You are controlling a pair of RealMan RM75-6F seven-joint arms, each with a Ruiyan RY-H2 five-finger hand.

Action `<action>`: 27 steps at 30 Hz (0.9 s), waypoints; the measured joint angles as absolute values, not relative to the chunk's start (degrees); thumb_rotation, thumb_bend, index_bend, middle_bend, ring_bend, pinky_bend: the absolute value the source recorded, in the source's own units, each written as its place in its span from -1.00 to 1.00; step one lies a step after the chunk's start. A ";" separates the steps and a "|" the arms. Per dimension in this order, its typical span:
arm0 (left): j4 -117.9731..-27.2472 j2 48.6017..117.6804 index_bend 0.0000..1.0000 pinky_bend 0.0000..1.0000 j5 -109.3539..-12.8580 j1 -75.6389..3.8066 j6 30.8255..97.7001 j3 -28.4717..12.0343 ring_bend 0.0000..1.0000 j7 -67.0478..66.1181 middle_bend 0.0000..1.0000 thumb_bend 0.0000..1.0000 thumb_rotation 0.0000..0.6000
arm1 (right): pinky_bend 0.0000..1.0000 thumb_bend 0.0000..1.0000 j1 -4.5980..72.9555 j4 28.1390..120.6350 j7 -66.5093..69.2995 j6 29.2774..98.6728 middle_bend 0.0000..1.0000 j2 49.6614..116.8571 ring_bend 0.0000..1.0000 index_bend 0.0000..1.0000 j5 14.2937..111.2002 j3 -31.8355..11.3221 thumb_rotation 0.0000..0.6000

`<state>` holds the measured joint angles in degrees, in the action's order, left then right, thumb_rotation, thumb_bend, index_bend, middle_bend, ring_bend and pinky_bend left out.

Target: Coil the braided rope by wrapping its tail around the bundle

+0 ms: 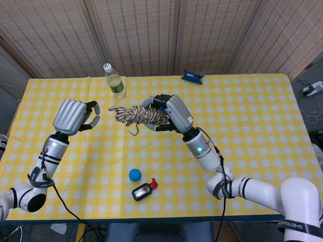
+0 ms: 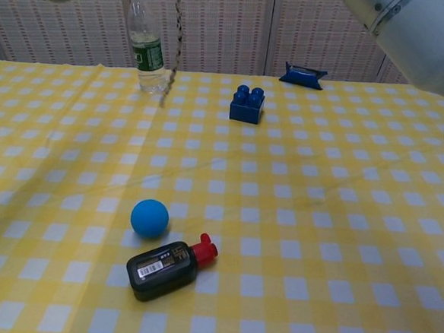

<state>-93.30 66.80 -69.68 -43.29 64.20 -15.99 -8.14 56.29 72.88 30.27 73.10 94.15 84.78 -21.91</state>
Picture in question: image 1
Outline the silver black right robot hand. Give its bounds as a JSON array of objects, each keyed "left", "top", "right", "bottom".
[{"left": 140, "top": 93, "right": 194, "bottom": 134}]

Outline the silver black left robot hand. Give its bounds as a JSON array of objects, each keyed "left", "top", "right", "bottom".
[{"left": 52, "top": 98, "right": 101, "bottom": 136}]

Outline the speckled beige braided rope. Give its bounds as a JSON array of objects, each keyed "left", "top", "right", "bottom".
[{"left": 107, "top": 105, "right": 169, "bottom": 137}]

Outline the blue snack packet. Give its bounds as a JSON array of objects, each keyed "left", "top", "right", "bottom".
[{"left": 181, "top": 69, "right": 204, "bottom": 85}]

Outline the clear plastic bottle green label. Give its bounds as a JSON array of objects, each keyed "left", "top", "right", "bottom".
[{"left": 102, "top": 63, "right": 127, "bottom": 98}]

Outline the woven bamboo screen panel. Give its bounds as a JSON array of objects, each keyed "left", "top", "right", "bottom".
[
  {"left": 174, "top": 0, "right": 263, "bottom": 76},
  {"left": 229, "top": 0, "right": 323, "bottom": 82},
  {"left": 0, "top": 0, "right": 108, "bottom": 79},
  {"left": 84, "top": 0, "right": 181, "bottom": 77},
  {"left": 0, "top": 46, "right": 33, "bottom": 99}
]

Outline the yellow white checked tablecloth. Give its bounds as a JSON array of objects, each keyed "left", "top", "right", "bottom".
[{"left": 0, "top": 73, "right": 322, "bottom": 222}]

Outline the blue ball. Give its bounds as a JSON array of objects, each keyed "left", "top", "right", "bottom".
[{"left": 128, "top": 168, "right": 142, "bottom": 182}]

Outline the black bottle red cap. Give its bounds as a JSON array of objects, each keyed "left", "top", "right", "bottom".
[{"left": 131, "top": 177, "right": 159, "bottom": 202}]

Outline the white paper scrap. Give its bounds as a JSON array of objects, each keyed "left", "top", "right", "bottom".
[{"left": 49, "top": 223, "right": 68, "bottom": 234}]

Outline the yellow floor strip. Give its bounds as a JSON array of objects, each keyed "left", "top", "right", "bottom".
[{"left": 75, "top": 223, "right": 86, "bottom": 242}]

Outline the white power strip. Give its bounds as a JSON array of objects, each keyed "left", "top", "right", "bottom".
[{"left": 299, "top": 80, "right": 323, "bottom": 97}]

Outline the black box on floor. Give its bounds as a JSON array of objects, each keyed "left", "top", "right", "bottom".
[{"left": 309, "top": 130, "right": 323, "bottom": 147}]

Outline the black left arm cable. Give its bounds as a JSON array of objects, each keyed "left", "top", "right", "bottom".
[{"left": 40, "top": 150, "right": 106, "bottom": 239}]

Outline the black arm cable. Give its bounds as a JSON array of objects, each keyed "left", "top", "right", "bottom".
[
  {"left": 199, "top": 128, "right": 234, "bottom": 242},
  {"left": 40, "top": 150, "right": 106, "bottom": 239}
]

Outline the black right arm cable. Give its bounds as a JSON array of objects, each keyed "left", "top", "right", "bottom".
[{"left": 199, "top": 128, "right": 234, "bottom": 242}]

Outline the thin white floor cable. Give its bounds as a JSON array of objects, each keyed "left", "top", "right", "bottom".
[{"left": 306, "top": 103, "right": 323, "bottom": 125}]

